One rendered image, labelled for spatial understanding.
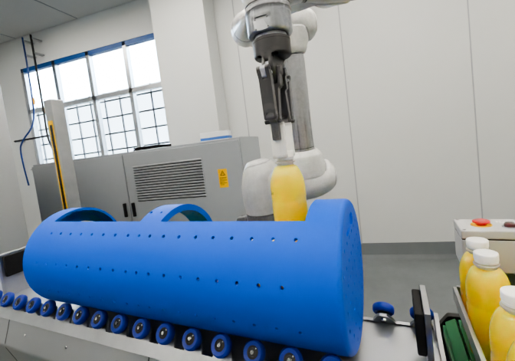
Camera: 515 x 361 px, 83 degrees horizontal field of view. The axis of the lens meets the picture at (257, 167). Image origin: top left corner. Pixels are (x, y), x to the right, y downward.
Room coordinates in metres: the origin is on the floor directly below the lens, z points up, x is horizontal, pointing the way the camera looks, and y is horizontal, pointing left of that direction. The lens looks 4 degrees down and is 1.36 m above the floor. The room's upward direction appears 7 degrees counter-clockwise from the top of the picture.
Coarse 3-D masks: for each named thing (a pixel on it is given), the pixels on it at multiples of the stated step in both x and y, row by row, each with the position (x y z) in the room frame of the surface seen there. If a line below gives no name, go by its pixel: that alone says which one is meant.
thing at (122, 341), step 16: (16, 320) 0.87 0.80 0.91; (32, 320) 0.84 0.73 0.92; (48, 320) 0.82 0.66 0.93; (64, 320) 0.79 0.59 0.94; (128, 320) 0.71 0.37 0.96; (80, 336) 0.74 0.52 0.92; (96, 336) 0.72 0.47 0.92; (112, 336) 0.70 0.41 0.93; (128, 336) 0.69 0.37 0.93; (144, 352) 0.64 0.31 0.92; (160, 352) 0.63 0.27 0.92; (176, 352) 0.61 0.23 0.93; (192, 352) 0.60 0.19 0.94
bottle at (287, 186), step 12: (276, 168) 0.58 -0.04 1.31; (288, 168) 0.57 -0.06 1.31; (276, 180) 0.57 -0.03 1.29; (288, 180) 0.56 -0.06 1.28; (300, 180) 0.57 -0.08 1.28; (276, 192) 0.57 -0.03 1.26; (288, 192) 0.56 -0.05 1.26; (300, 192) 0.56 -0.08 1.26; (276, 204) 0.57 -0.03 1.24; (288, 204) 0.56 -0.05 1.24; (300, 204) 0.56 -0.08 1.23; (276, 216) 0.58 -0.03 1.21; (288, 216) 0.56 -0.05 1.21; (300, 216) 0.56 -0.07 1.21
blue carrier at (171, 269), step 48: (48, 240) 0.78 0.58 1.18; (96, 240) 0.70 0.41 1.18; (144, 240) 0.63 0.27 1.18; (192, 240) 0.58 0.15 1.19; (240, 240) 0.53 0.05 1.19; (288, 240) 0.49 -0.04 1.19; (336, 240) 0.46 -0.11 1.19; (48, 288) 0.76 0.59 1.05; (96, 288) 0.66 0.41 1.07; (144, 288) 0.59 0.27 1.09; (192, 288) 0.54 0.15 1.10; (240, 288) 0.50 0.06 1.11; (288, 288) 0.46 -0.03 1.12; (336, 288) 0.43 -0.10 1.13; (288, 336) 0.48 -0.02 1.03; (336, 336) 0.43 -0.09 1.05
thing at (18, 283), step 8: (24, 248) 1.10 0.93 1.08; (0, 256) 1.03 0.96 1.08; (8, 256) 1.04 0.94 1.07; (16, 256) 1.06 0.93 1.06; (0, 264) 1.03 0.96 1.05; (8, 264) 1.03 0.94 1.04; (16, 264) 1.05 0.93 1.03; (0, 272) 1.03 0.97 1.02; (8, 272) 1.03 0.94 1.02; (16, 272) 1.05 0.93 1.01; (8, 280) 1.04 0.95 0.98; (16, 280) 1.06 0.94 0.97; (24, 280) 1.08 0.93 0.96; (8, 288) 1.03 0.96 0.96; (16, 288) 1.05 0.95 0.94; (24, 288) 1.08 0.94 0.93
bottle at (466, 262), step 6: (468, 252) 0.60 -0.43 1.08; (462, 258) 0.61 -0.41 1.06; (468, 258) 0.59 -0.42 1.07; (462, 264) 0.60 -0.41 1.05; (468, 264) 0.59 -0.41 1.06; (462, 270) 0.60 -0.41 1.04; (468, 270) 0.58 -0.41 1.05; (462, 276) 0.60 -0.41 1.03; (462, 282) 0.60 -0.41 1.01; (462, 288) 0.60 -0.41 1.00; (462, 294) 0.60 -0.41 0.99; (462, 300) 0.61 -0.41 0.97
